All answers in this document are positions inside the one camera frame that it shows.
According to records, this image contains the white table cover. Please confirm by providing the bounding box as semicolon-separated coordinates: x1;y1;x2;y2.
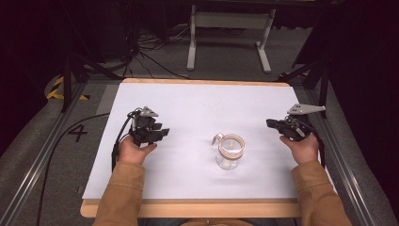
81;82;339;201

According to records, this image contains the person's left hand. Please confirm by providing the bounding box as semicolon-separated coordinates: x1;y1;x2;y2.
117;135;158;166

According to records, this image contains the aluminium floor rail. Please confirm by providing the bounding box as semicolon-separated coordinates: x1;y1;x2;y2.
0;80;89;226
304;88;379;226

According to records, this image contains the yellow black floor tape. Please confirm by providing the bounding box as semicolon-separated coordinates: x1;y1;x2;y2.
46;75;91;102

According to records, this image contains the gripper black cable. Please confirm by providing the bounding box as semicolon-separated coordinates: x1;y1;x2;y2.
110;107;143;172
301;120;327;168

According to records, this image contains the clear glass jug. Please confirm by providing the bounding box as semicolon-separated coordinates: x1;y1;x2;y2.
211;132;247;171

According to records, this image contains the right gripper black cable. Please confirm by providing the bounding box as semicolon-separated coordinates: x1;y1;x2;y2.
301;120;327;168

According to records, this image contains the black floor cable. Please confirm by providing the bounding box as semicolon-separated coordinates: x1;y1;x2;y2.
35;112;111;226

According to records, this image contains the bundle of black cables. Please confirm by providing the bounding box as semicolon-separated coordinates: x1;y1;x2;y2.
122;22;193;81

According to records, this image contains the black tripod stand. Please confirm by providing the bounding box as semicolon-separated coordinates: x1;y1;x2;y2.
275;57;331;120
59;51;124;113

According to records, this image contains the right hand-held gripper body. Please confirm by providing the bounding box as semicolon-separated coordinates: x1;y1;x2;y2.
281;104;327;142

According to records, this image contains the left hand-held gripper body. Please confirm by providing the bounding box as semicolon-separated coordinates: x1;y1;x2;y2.
127;105;160;148

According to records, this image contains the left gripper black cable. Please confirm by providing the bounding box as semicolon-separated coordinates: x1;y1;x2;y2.
110;107;143;172

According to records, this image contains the white metal stand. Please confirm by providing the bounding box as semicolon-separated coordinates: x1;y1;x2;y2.
186;4;278;74

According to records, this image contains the person's right hand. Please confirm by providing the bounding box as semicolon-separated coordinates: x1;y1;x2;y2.
279;133;321;166

